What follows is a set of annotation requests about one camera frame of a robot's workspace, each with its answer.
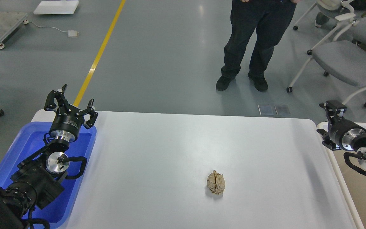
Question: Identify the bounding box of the right floor metal plate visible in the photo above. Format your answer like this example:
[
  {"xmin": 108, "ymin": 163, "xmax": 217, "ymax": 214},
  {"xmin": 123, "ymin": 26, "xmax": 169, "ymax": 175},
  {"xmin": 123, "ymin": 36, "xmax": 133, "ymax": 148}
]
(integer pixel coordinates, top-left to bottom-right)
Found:
[{"xmin": 274, "ymin": 105, "xmax": 290, "ymax": 116}]

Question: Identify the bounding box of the white office chair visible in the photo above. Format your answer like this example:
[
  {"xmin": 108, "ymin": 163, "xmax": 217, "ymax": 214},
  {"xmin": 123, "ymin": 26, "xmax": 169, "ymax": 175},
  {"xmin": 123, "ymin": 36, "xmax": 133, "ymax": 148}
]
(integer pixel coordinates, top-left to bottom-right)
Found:
[{"xmin": 293, "ymin": 0, "xmax": 357, "ymax": 56}]

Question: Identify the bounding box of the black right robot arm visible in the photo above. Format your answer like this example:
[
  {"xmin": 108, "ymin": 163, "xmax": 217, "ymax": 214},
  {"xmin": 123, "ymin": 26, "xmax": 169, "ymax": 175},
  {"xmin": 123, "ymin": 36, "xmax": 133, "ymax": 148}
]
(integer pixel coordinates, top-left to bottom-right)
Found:
[{"xmin": 316, "ymin": 100, "xmax": 366, "ymax": 176}]

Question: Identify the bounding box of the person in dark clothes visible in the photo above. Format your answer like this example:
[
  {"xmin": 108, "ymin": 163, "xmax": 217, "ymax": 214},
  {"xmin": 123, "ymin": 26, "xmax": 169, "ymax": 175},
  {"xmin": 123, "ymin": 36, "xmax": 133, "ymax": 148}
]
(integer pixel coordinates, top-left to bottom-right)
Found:
[{"xmin": 215, "ymin": 0, "xmax": 298, "ymax": 92}]

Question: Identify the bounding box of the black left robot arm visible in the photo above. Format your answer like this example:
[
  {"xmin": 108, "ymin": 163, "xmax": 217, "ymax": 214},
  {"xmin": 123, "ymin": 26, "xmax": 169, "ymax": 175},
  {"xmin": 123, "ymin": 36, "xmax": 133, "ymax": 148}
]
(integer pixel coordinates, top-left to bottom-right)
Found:
[{"xmin": 0, "ymin": 85, "xmax": 98, "ymax": 229}]

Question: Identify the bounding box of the white flat board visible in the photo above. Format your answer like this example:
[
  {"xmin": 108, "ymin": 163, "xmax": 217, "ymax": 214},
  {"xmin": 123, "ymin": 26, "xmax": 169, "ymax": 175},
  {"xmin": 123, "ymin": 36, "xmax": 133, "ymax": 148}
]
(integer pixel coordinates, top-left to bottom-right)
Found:
[{"xmin": 33, "ymin": 0, "xmax": 79, "ymax": 15}]

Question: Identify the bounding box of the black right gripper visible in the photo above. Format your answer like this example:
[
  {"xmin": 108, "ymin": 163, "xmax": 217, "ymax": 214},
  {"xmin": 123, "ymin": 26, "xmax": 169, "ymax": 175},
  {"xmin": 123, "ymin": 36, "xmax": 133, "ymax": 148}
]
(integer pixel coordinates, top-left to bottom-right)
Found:
[{"xmin": 317, "ymin": 100, "xmax": 366, "ymax": 152}]

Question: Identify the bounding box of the blue plastic bin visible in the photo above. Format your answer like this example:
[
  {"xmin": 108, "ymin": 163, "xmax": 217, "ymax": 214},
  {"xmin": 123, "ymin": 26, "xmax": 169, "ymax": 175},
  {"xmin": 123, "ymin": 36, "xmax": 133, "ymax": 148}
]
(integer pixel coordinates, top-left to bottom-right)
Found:
[{"xmin": 0, "ymin": 121, "xmax": 97, "ymax": 229}]

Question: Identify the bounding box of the left floor metal plate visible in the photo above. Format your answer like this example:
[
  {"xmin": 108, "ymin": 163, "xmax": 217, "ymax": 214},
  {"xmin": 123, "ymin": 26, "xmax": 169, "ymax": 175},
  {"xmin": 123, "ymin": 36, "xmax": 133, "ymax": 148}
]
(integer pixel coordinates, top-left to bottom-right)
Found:
[{"xmin": 258, "ymin": 105, "xmax": 274, "ymax": 116}]

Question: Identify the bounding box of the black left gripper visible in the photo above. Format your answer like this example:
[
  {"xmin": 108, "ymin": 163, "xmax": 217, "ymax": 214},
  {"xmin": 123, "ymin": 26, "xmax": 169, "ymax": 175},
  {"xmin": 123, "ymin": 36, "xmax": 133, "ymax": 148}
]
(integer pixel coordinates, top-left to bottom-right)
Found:
[{"xmin": 44, "ymin": 84, "xmax": 98, "ymax": 142}]

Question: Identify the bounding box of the white power adapter with cable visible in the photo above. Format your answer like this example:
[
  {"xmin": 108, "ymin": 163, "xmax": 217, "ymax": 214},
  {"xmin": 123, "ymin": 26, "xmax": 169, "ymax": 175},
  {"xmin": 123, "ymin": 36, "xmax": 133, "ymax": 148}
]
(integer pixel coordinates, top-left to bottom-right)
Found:
[{"xmin": 23, "ymin": 19, "xmax": 79, "ymax": 38}]

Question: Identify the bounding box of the floor metal plate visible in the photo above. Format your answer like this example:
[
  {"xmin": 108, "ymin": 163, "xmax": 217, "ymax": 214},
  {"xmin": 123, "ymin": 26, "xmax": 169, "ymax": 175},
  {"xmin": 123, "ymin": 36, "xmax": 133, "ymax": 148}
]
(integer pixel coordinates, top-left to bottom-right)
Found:
[
  {"xmin": 258, "ymin": 105, "xmax": 274, "ymax": 116},
  {"xmin": 274, "ymin": 105, "xmax": 290, "ymax": 116}
]

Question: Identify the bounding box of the crumpled brown paper ball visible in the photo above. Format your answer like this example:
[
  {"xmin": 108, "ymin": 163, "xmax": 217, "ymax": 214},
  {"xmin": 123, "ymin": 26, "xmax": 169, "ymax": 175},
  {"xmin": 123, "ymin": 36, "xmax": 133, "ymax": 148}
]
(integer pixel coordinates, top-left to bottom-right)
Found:
[{"xmin": 207, "ymin": 170, "xmax": 226, "ymax": 195}]

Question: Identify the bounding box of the metal cart platform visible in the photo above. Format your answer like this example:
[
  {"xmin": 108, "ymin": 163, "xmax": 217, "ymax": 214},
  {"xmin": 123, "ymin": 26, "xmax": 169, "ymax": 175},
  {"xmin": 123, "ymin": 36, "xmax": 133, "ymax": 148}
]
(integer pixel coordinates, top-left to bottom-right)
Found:
[{"xmin": 0, "ymin": 11, "xmax": 29, "ymax": 49}]

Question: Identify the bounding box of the grey chair white frame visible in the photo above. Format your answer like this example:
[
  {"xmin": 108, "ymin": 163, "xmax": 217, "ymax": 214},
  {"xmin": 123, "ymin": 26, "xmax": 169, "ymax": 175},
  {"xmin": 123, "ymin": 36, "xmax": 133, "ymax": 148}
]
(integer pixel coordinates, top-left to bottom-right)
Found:
[{"xmin": 286, "ymin": 17, "xmax": 366, "ymax": 105}]

